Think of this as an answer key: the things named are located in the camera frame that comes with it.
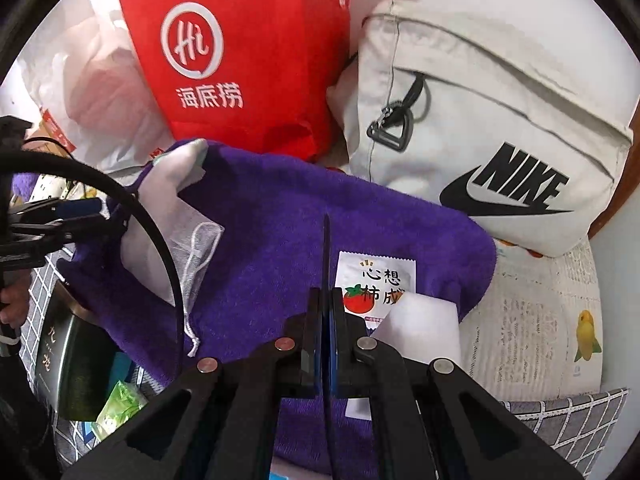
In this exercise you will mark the white glove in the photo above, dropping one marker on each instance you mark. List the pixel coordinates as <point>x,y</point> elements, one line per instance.
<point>155,200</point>

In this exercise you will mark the green tissue packet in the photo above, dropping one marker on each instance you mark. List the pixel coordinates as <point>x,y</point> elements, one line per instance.
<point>120,407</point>

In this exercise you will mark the purple towel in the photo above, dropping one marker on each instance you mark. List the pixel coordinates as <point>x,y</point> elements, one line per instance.
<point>280,220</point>

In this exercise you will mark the grey checked blanket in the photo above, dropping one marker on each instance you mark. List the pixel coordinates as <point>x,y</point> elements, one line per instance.
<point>565,420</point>

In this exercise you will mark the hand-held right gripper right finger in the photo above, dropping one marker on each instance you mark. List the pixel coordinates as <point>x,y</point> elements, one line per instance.
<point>341,355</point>

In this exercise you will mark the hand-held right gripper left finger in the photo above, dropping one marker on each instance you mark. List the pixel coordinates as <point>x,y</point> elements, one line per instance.
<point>310,355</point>

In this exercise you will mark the dark green tin box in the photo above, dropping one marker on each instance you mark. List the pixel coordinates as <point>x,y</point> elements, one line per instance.
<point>70,355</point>

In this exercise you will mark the person's left hand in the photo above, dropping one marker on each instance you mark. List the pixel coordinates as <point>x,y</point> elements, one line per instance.
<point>11,305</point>

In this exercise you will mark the grey fabric pouch bag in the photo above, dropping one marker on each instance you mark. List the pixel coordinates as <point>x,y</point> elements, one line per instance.
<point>475,110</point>

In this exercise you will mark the tomato print wipe sachet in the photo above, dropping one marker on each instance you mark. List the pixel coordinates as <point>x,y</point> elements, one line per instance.
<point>380,275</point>

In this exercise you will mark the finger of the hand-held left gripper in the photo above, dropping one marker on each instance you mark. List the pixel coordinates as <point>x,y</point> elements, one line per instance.
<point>65,207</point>
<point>75,232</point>

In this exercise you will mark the red paper bag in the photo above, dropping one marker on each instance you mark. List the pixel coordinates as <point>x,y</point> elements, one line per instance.
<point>240,60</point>

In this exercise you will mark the white sponge block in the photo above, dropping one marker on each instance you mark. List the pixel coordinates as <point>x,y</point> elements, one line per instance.
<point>425,325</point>

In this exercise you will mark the white plastic shopping bag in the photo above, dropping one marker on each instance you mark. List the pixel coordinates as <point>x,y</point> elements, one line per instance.
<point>85,90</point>

